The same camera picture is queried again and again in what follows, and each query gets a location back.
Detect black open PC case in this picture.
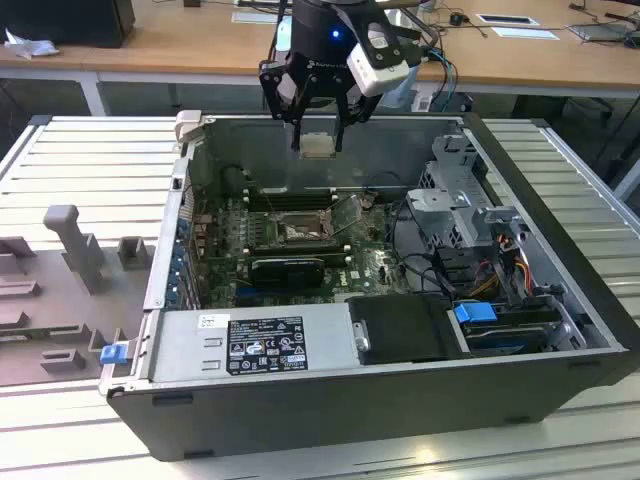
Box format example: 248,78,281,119
98,109,632,464

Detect white paper sheet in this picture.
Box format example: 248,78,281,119
492,27,562,41

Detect blue case latch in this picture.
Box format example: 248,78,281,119
99,343,127,366

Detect blue cable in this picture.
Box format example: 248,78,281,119
427,44,459,101

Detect thick black cable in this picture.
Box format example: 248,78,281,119
387,199,456,301

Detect hard disk in blue carrier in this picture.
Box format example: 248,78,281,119
452,298,564,357

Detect black plastic shroud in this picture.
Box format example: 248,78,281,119
344,294,472,367

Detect white cable port plate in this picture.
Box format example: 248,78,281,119
474,12,541,26
232,9,281,25

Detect silver power supply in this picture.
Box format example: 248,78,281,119
147,302,362,389

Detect black box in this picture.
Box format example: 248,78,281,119
0,0,136,49

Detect metal CPU socket cover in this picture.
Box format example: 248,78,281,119
329,193,364,237

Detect RAM slot with white clips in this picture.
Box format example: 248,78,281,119
247,185,337,195
248,197,337,206
247,247,346,256

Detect black graphics card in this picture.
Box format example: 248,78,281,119
249,257,326,290

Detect orange yellow power wires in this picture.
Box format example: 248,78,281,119
472,249,531,297

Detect grey parts rack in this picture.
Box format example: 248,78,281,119
0,203,157,387

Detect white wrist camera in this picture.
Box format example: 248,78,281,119
347,22,424,99

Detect blue expansion slot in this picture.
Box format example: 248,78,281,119
234,285,281,302

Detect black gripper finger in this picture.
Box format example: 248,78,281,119
258,58,309,152
334,83,382,153

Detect pale grey case latch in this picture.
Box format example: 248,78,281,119
173,110,204,151

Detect pale blue teach pendant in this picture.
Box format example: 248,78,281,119
379,64,426,111

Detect green motherboard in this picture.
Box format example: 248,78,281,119
192,192,416,309

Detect silver metal drive cage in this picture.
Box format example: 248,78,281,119
404,132,534,306

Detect grey flat tablet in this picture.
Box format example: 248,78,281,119
566,20,635,44

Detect wooden desk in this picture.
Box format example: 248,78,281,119
0,0,640,101

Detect green RAM stick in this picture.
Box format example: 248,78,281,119
0,327,84,344

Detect crumpled white paper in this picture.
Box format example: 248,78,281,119
3,27,60,60

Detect CPU socket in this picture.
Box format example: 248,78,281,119
267,209,336,246

